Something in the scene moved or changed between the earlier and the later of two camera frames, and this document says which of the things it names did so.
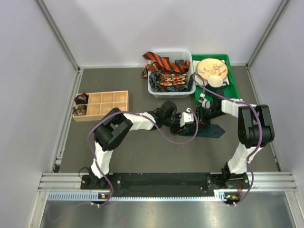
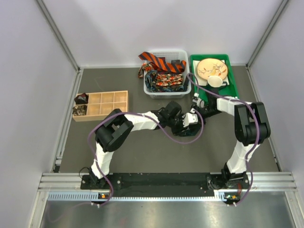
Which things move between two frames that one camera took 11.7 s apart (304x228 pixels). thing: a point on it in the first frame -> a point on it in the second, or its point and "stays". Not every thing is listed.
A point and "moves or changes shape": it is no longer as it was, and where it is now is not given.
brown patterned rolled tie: x=80 y=110 stays
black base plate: x=167 y=185 stays
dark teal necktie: x=204 y=130 moves or changes shape
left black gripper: x=177 y=128 stays
